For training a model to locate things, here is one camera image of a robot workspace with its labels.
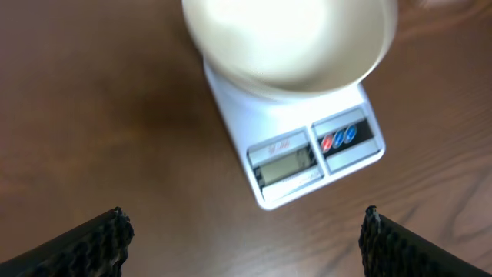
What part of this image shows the white kitchen scale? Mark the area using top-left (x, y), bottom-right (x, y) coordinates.
top-left (204, 65), bottom-right (386, 210)

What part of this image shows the white bowl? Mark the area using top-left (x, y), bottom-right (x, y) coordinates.
top-left (181, 0), bottom-right (398, 101)

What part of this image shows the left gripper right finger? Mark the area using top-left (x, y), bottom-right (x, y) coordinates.
top-left (358, 205), bottom-right (491, 277)

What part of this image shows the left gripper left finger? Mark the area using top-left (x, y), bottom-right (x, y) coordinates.
top-left (1, 207), bottom-right (135, 277)

